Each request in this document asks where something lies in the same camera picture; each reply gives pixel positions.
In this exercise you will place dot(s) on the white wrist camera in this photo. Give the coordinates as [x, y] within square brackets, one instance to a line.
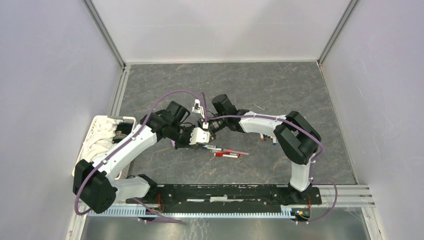
[199, 136]
[198, 107]

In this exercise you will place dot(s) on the red cap lower marker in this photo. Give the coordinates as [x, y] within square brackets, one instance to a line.
[219, 154]

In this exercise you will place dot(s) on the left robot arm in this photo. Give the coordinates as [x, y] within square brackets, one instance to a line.
[95, 183]

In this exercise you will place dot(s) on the blue cap lower marker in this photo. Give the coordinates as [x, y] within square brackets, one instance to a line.
[211, 147]

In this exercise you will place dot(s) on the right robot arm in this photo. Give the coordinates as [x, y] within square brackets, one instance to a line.
[299, 141]

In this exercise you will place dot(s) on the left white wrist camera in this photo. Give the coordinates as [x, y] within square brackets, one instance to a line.
[199, 136]

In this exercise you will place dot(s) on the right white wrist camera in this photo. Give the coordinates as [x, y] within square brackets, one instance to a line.
[198, 107]

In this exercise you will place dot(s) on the slotted cable duct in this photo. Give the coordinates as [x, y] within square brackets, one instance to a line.
[140, 211]

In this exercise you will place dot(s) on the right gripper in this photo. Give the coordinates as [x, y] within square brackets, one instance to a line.
[212, 135]

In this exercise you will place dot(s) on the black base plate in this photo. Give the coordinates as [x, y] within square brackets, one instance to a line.
[228, 198]

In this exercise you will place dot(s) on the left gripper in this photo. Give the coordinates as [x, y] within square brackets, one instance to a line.
[186, 144]

